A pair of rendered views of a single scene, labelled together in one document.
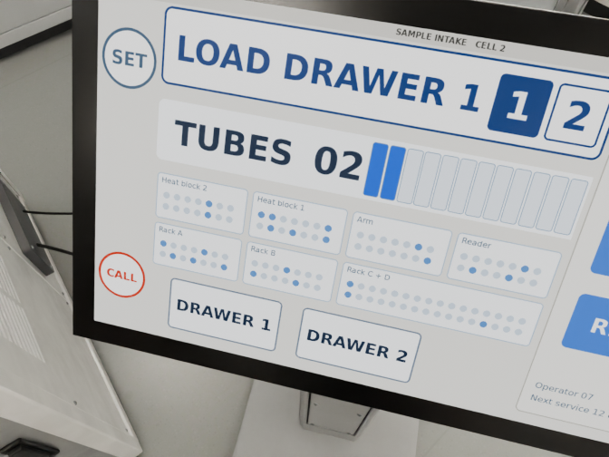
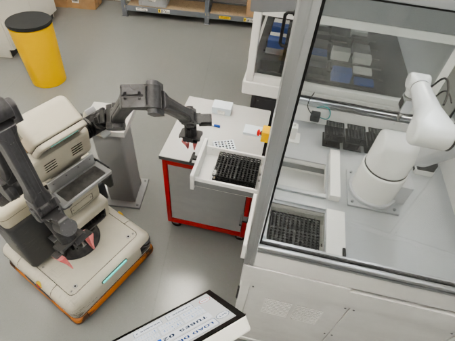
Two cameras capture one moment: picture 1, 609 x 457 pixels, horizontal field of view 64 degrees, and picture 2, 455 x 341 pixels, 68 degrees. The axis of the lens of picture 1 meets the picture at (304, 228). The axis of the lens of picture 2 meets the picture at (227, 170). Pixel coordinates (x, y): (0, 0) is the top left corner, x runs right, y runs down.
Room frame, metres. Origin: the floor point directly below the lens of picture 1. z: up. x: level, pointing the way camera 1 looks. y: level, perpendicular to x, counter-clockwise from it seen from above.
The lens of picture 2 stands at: (0.52, -0.16, 2.16)
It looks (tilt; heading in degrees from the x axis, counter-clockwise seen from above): 47 degrees down; 134
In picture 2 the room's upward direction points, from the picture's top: 6 degrees clockwise
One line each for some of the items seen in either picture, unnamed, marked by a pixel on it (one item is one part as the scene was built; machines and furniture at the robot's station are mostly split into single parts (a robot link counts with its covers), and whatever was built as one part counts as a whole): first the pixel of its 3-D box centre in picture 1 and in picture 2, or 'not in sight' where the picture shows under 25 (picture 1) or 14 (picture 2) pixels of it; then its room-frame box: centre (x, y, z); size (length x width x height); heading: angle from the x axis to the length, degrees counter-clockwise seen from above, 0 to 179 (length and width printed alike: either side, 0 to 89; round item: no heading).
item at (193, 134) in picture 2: not in sight; (190, 130); (-0.46, 0.59, 1.11); 0.10 x 0.07 x 0.07; 35
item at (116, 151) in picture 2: not in sight; (118, 158); (-1.22, 0.50, 0.38); 0.30 x 0.30 x 0.76; 43
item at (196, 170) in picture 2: not in sight; (199, 162); (-0.45, 0.63, 0.87); 0.29 x 0.02 x 0.11; 126
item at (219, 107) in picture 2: not in sight; (222, 107); (-0.82, 1.13, 0.79); 0.13 x 0.09 x 0.05; 37
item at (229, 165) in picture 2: not in sight; (236, 171); (-0.29, 0.75, 0.87); 0.22 x 0.18 x 0.06; 36
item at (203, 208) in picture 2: not in sight; (217, 172); (-0.67, 0.98, 0.38); 0.62 x 0.58 x 0.76; 126
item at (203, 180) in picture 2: not in sight; (238, 172); (-0.28, 0.75, 0.86); 0.40 x 0.26 x 0.06; 36
